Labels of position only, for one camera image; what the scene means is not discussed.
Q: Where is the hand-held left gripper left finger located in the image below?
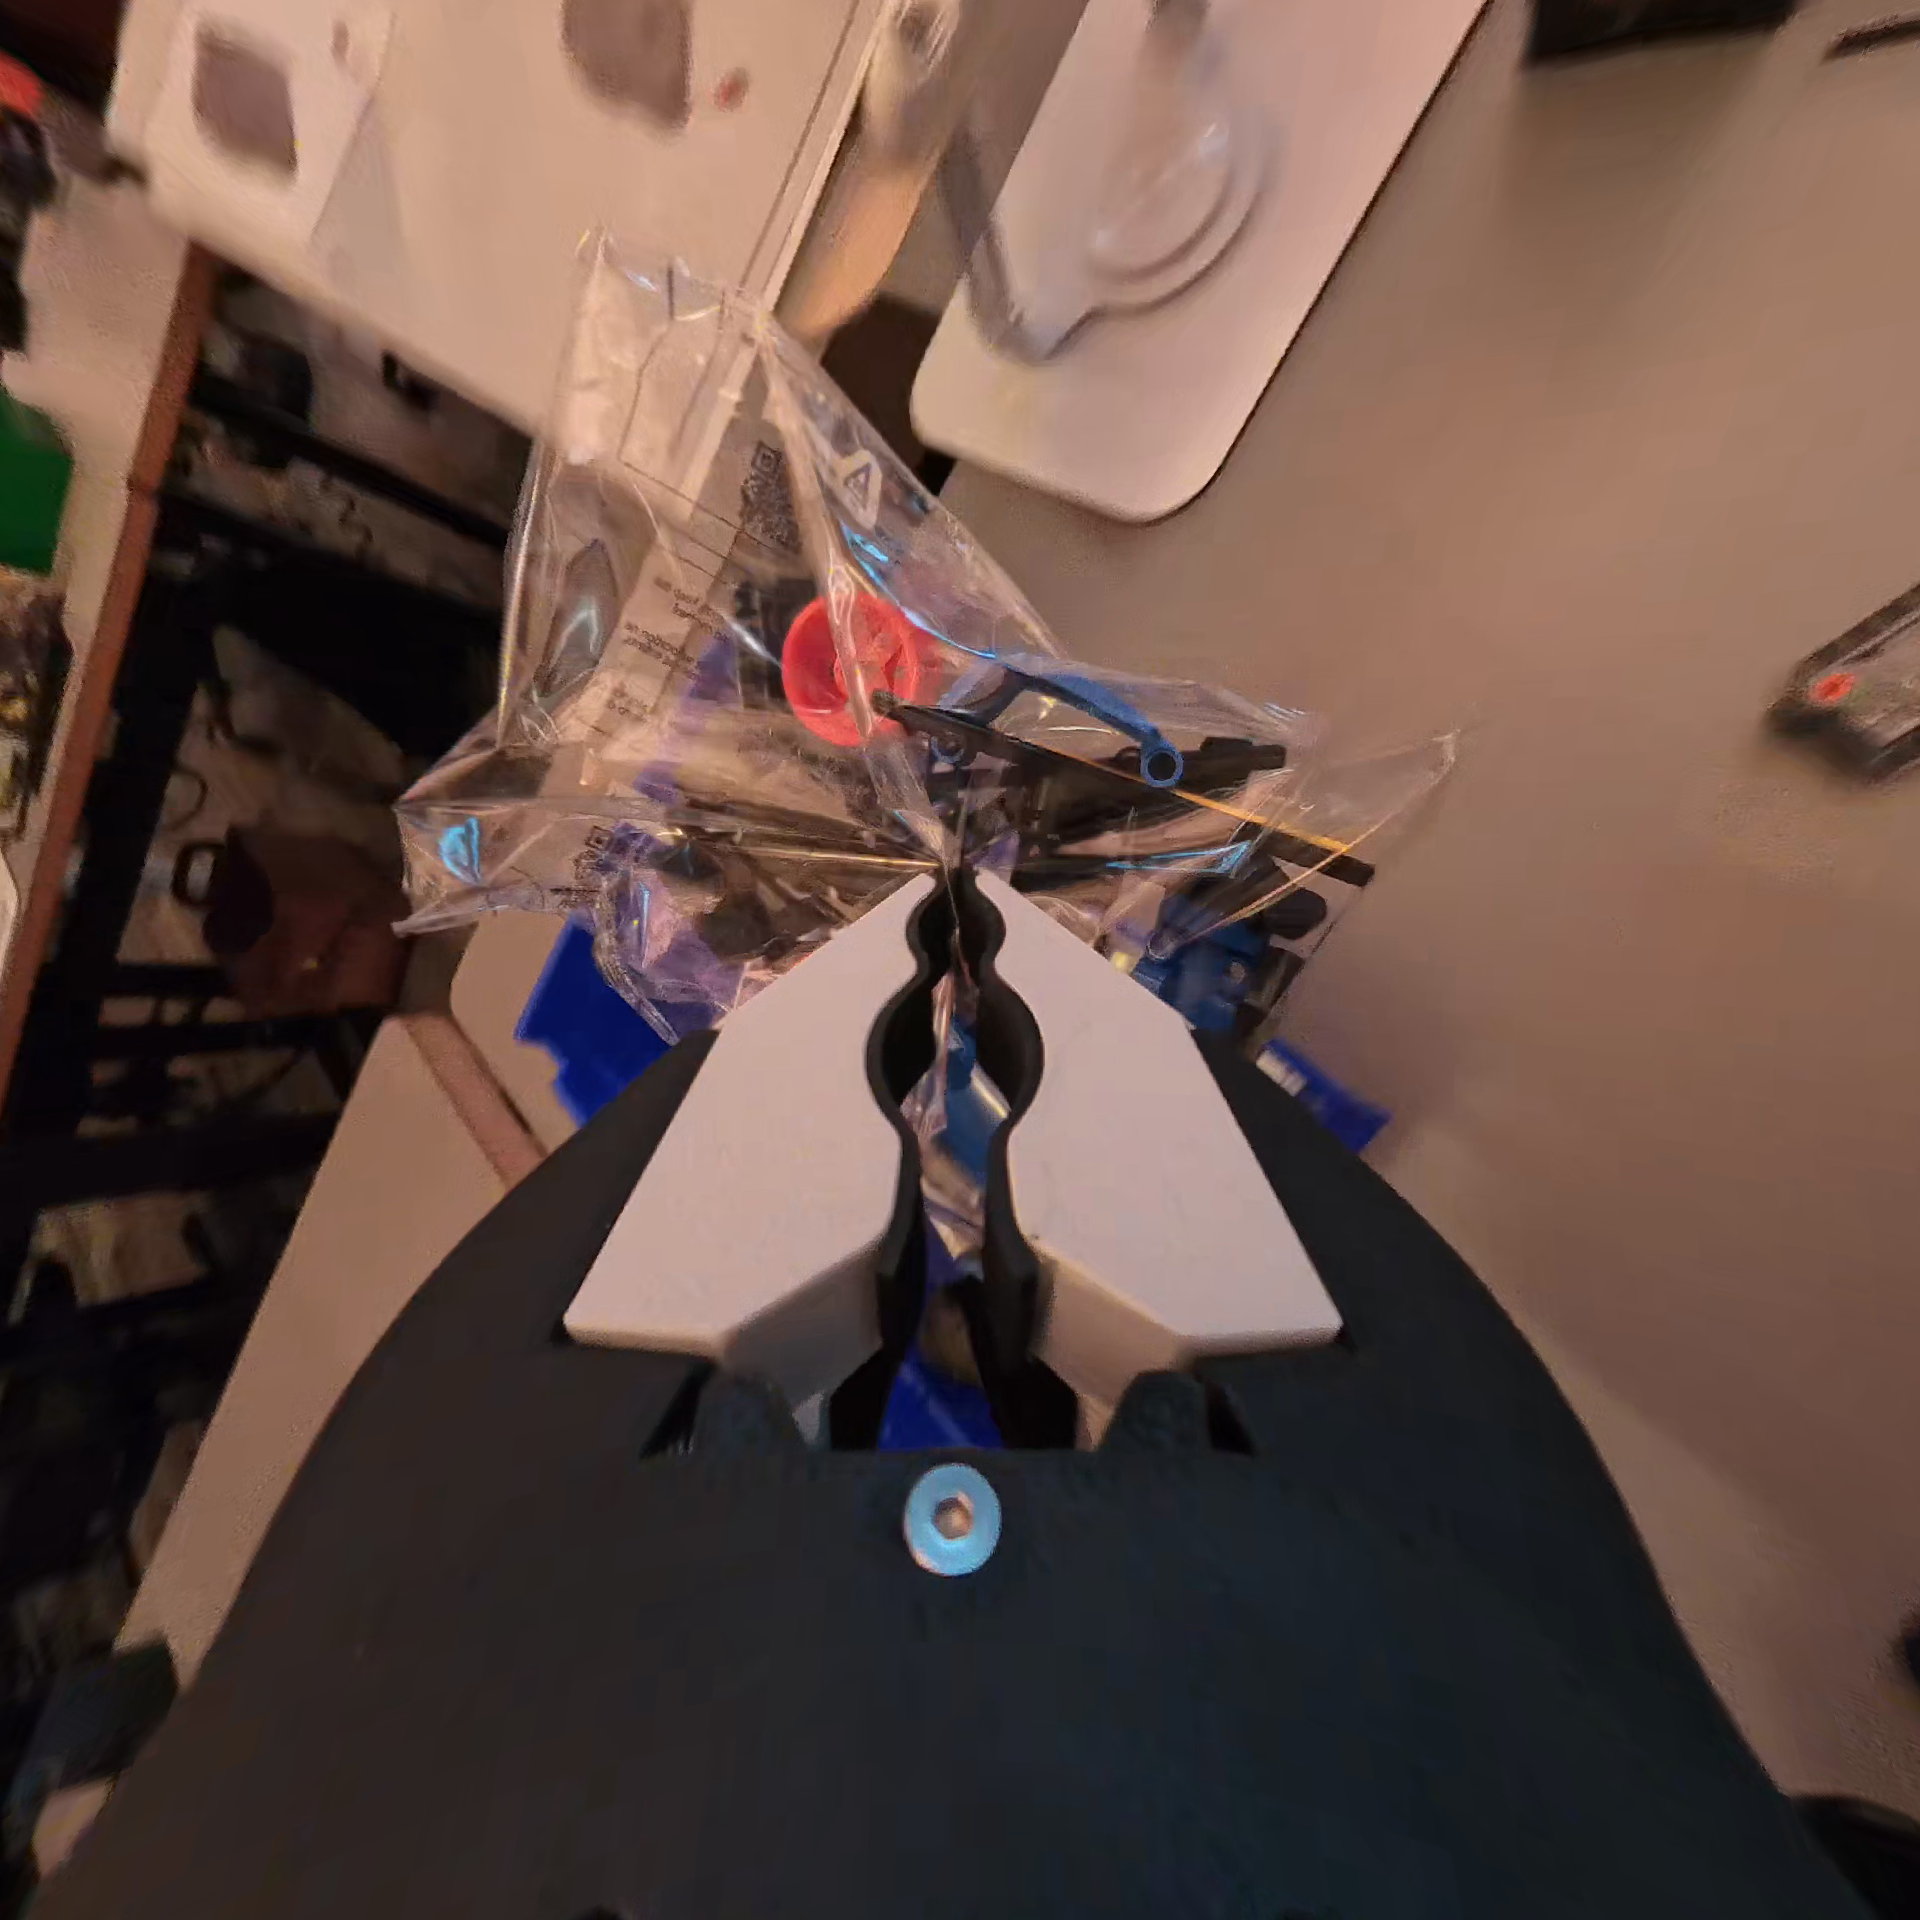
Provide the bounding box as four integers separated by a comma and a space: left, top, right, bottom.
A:
562, 865, 964, 1447

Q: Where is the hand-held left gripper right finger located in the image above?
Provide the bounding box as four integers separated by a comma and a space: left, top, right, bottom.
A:
958, 865, 1347, 1447

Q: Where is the blue storage bin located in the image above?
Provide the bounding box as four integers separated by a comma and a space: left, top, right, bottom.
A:
514, 915, 1394, 1453

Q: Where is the clear bag of toy pieces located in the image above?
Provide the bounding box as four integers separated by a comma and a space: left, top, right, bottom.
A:
394, 226, 1459, 1306

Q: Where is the white sign stand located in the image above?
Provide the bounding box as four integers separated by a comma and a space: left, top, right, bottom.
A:
779, 0, 1494, 523

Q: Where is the grey toy motor block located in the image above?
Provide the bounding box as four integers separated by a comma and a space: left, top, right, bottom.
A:
1767, 585, 1920, 783

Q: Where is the grey desk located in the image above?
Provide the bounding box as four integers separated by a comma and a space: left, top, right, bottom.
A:
118, 0, 1920, 1822

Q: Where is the dark box with yellow model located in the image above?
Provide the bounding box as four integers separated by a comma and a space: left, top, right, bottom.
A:
0, 576, 78, 849

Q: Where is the green plastic container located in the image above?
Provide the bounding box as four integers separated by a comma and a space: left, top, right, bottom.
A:
0, 385, 74, 573

